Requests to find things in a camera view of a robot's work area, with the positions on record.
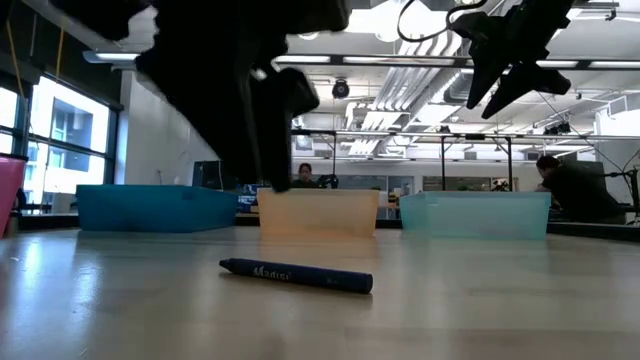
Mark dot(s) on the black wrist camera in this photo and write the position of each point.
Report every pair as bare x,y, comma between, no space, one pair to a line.
465,30
300,92

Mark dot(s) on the dark blue crayon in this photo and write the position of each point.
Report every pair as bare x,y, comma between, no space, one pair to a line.
300,275

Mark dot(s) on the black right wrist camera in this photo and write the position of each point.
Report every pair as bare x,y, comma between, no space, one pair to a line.
465,30

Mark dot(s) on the long overhead light bar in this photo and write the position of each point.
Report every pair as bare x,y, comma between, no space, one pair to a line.
375,59

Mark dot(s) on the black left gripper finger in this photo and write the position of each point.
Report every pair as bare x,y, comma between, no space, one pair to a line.
235,125

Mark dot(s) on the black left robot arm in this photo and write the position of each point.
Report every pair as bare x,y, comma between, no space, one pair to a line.
100,15

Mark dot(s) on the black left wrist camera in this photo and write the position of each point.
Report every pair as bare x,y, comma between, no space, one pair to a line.
300,92

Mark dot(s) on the black background robot arm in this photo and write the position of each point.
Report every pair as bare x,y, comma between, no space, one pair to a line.
327,181

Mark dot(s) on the orange translucent plastic bin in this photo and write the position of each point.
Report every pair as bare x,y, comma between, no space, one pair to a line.
315,215

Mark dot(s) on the round black ceiling fixture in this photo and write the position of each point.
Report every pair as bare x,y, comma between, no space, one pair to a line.
340,89

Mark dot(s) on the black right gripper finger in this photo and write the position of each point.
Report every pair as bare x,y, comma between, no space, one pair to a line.
487,75
530,80

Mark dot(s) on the person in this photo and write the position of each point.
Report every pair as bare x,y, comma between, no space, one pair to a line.
305,172
580,195

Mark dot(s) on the large window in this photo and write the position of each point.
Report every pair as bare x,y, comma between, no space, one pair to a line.
70,125

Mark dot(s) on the black computer monitor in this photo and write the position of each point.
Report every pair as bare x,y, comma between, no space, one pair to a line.
205,175

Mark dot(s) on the black metal workstation frame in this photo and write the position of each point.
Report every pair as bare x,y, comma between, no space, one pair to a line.
320,132
443,165

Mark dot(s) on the red plastic bin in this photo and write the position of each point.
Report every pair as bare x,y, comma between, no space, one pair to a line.
10,195

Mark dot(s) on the light teal translucent bin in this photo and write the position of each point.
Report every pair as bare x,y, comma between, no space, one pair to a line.
475,217

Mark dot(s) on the blue plastic bin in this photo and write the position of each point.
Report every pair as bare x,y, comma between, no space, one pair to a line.
150,210

